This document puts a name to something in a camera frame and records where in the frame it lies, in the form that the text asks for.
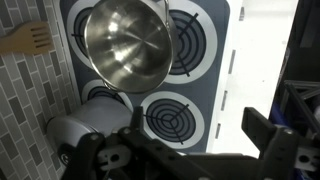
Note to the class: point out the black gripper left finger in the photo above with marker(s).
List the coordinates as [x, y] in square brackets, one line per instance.
[128, 154]

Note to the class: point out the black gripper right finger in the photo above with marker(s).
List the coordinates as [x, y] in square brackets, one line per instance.
[282, 149]

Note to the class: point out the stainless steel pot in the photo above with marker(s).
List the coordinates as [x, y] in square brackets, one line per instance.
[131, 44]

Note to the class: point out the white toy kitchen unit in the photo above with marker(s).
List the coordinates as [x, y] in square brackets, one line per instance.
[229, 55]

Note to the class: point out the wooden slotted spatula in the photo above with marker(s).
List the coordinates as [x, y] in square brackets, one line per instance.
[32, 37]

